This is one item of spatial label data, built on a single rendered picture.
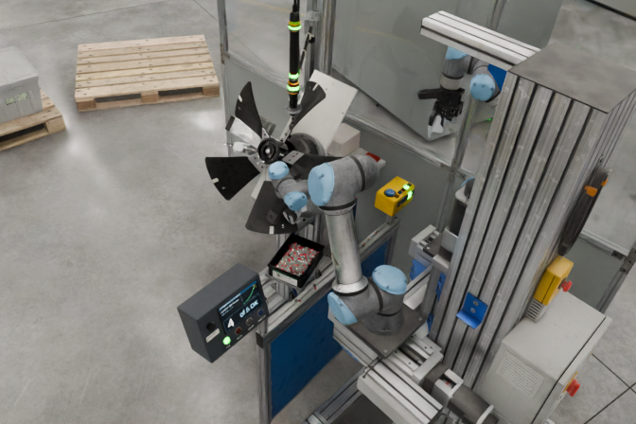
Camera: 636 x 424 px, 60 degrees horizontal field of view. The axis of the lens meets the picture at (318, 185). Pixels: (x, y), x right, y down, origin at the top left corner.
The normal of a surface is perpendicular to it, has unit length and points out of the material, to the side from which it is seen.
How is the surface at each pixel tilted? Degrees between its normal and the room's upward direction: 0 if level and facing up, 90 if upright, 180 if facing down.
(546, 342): 0
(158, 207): 0
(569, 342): 0
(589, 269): 90
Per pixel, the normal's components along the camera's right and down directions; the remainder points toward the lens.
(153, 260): 0.04, -0.77
